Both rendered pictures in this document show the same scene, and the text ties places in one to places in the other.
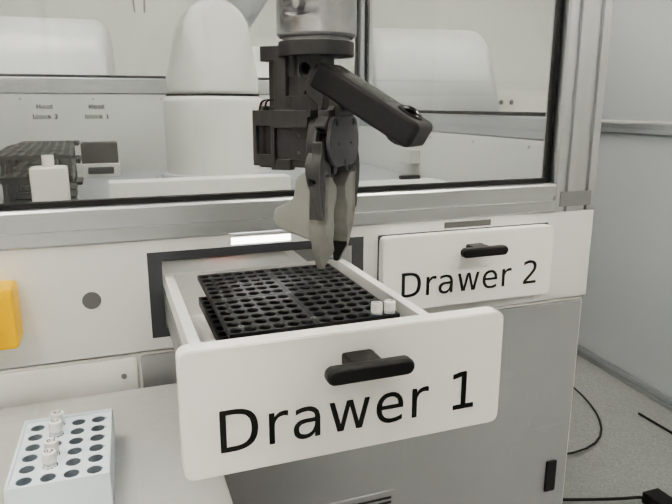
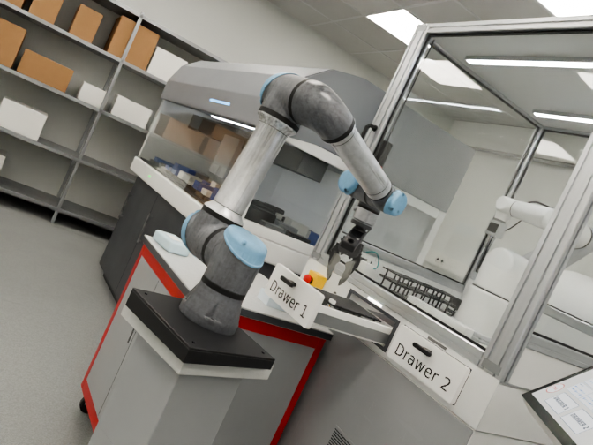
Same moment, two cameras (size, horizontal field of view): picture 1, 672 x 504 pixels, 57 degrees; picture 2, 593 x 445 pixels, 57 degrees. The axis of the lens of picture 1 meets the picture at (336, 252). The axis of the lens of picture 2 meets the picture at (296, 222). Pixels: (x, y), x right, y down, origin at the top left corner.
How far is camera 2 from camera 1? 167 cm
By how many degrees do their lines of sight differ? 77
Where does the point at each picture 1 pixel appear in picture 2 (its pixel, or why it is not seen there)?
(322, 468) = (343, 407)
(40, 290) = (328, 284)
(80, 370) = not seen: hidden behind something
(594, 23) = (536, 278)
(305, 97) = not seen: hidden behind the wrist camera
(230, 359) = (281, 268)
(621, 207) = not seen: outside the picture
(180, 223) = (362, 284)
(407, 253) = (405, 335)
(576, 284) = (472, 418)
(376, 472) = (355, 430)
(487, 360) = (311, 306)
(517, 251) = (445, 368)
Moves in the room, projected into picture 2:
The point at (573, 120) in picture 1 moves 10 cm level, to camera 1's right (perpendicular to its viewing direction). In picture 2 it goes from (506, 323) to (528, 335)
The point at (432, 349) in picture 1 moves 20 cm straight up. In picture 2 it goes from (304, 293) to (333, 233)
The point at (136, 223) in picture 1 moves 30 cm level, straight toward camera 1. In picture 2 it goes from (354, 278) to (288, 252)
